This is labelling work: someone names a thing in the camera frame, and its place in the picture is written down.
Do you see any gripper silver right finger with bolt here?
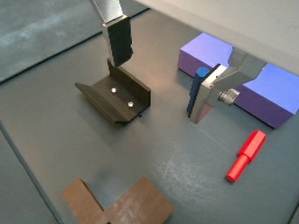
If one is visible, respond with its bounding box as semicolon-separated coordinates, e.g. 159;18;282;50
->
189;47;267;123

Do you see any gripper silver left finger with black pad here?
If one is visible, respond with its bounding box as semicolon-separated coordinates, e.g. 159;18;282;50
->
90;0;134;67

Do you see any brown T-shaped block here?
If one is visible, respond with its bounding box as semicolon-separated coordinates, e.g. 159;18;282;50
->
61;177;174;224

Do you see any blue hexagonal peg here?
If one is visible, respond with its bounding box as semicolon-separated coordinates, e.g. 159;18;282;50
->
187;67;211;114

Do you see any purple base block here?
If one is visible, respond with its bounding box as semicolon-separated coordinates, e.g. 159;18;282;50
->
178;33;299;129

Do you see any red hexagonal peg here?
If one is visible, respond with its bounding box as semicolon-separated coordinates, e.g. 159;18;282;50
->
226;130;267;183

